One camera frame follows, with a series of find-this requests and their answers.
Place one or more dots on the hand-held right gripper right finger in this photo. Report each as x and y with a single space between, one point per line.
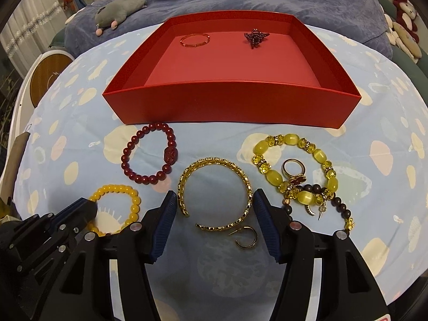
267 227

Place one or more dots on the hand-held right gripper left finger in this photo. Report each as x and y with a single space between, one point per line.
163 227

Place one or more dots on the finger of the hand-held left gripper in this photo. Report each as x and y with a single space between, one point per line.
82 211

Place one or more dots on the gold hoop earring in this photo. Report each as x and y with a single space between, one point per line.
250 237

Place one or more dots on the gold cuff bangle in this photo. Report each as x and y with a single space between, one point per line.
249 187

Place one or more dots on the gold crescent stud earring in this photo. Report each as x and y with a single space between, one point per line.
312 211

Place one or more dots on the red cardboard box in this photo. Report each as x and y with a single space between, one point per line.
230 83

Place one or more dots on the brown cardboard piece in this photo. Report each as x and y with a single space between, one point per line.
18 160

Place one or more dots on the round wooden disc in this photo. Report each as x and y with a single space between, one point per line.
48 77

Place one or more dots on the white lace curtain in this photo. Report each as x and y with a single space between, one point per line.
30 30

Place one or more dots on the thin red bangle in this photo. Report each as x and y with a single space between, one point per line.
195 39

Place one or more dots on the dark purple beaded ornament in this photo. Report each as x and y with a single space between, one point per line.
254 36

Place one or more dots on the grey plush mouse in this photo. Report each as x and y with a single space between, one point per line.
117 10

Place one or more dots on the teal padded bed edge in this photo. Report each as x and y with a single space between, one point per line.
413 68

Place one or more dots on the cream plush toy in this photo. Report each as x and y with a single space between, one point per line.
406 40

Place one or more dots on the red plush monkey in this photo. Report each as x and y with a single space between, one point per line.
406 10

